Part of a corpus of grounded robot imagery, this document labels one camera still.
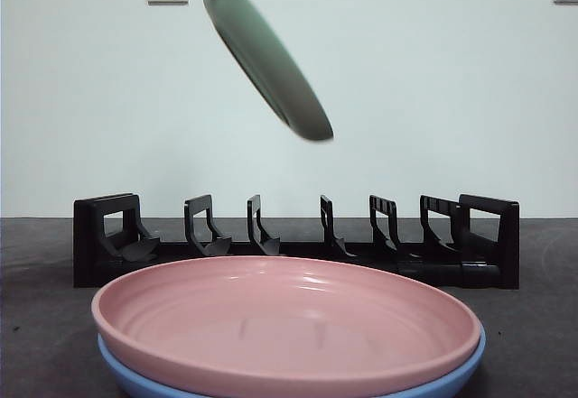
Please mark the green round plate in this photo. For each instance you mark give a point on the green round plate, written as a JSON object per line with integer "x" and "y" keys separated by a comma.
{"x": 271, "y": 68}

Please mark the pink round plate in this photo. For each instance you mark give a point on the pink round plate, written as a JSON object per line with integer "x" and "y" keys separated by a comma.
{"x": 280, "y": 317}

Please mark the blue round plate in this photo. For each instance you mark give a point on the blue round plate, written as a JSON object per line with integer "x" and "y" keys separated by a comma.
{"x": 135, "y": 386}

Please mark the black plastic dish rack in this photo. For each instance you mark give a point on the black plastic dish rack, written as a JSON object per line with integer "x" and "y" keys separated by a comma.
{"x": 86, "y": 258}

